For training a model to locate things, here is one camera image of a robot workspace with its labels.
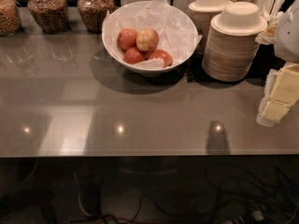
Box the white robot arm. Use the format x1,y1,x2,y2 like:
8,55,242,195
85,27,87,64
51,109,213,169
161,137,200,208
256,0,299,127

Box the glass cereal jar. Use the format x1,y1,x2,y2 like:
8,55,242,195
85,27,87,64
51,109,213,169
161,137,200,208
0,0,21,36
77,0,115,34
27,0,69,34

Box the red apple bottom middle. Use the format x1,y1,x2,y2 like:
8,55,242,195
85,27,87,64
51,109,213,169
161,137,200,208
123,47,146,64

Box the yellow-red apple top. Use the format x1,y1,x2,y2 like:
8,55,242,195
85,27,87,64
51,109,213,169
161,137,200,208
136,28,159,51

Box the red apple left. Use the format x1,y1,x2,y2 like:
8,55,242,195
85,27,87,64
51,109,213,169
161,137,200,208
117,28,138,50

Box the red apple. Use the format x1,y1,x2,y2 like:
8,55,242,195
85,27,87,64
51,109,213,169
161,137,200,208
117,28,138,50
123,47,146,64
149,49,173,68

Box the left glass cereal jar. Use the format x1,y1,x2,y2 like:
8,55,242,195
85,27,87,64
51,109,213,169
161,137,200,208
0,0,21,36

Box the red apple right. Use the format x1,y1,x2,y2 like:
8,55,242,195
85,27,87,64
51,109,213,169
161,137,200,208
149,49,173,68

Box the white cable under table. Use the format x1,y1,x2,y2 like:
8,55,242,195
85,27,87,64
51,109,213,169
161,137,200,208
73,171,94,217

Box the rear stack paper bowls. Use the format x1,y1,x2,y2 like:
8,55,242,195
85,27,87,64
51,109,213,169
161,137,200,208
188,0,230,54

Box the middle glass cereal jar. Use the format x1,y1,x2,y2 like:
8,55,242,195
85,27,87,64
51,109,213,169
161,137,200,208
27,0,69,34

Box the right glass cereal jar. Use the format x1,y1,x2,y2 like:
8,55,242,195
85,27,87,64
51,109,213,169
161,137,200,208
77,0,115,34

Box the black cables under table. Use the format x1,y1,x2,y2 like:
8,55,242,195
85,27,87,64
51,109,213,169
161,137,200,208
69,163,299,224

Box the front stack paper bowls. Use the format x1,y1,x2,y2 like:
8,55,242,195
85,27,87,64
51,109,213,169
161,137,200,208
202,2,267,82

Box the stack paper bowls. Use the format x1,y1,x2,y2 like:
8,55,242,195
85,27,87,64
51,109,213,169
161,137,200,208
202,2,267,82
188,0,230,54

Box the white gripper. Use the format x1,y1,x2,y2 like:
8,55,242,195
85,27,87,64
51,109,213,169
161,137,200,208
256,63,299,127

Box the white ceramic bowl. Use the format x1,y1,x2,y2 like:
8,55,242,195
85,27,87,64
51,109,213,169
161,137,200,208
101,0,200,76

